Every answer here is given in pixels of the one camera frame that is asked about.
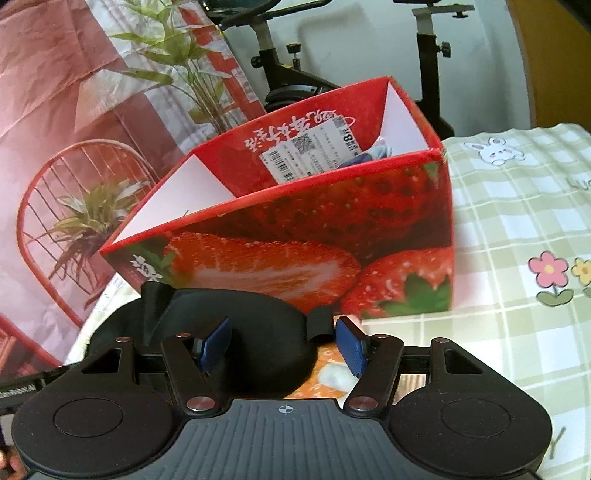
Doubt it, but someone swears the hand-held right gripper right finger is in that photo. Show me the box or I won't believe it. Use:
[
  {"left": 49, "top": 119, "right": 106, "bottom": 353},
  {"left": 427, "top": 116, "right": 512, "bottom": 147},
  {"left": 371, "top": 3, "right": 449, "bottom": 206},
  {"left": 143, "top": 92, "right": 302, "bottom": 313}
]
[{"left": 335, "top": 316, "right": 490, "bottom": 415}]

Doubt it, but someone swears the red printed curtain with plants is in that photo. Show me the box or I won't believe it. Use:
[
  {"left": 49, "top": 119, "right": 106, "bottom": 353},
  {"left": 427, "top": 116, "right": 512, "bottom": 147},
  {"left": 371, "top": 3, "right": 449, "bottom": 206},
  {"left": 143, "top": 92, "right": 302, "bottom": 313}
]
[{"left": 0, "top": 0, "right": 267, "bottom": 372}]

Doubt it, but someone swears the blue and white plastic packet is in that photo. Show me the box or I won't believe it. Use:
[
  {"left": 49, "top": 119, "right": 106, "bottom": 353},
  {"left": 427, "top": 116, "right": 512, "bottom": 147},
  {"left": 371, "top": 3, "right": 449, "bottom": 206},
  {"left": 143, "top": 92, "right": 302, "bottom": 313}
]
[{"left": 338, "top": 136, "right": 394, "bottom": 169}]

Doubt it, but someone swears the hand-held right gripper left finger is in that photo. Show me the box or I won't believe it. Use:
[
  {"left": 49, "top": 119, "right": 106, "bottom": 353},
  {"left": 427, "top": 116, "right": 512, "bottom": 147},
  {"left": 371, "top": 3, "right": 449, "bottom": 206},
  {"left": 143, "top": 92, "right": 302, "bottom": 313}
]
[{"left": 79, "top": 316, "right": 232, "bottom": 416}]

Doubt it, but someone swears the orange printed cloth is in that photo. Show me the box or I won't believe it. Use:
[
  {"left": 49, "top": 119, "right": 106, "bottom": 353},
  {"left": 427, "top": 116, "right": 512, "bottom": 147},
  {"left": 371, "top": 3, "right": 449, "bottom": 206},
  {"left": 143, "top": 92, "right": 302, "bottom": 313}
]
[{"left": 281, "top": 342, "right": 366, "bottom": 400}]

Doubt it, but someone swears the red strawberry print cardboard box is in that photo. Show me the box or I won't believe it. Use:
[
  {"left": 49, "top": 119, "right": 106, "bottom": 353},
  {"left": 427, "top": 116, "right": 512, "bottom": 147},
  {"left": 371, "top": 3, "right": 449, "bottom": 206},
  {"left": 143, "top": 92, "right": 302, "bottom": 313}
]
[{"left": 99, "top": 76, "right": 458, "bottom": 322}]

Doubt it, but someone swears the wooden door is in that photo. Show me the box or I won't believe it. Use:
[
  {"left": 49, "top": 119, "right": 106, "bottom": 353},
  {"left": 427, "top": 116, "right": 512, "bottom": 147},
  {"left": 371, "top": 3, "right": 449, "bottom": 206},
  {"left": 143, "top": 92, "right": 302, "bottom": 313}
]
[{"left": 507, "top": 0, "right": 591, "bottom": 131}]

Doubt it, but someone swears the black exercise bike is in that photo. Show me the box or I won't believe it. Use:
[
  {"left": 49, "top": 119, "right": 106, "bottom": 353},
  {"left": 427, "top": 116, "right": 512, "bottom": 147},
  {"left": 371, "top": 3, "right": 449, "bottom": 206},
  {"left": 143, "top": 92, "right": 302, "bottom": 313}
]
[{"left": 202, "top": 0, "right": 457, "bottom": 140}]

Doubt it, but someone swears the black eye mask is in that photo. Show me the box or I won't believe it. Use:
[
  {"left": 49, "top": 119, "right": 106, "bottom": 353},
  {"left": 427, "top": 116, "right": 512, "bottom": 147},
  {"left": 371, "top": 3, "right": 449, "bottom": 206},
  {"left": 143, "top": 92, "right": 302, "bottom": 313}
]
[{"left": 139, "top": 281, "right": 334, "bottom": 401}]

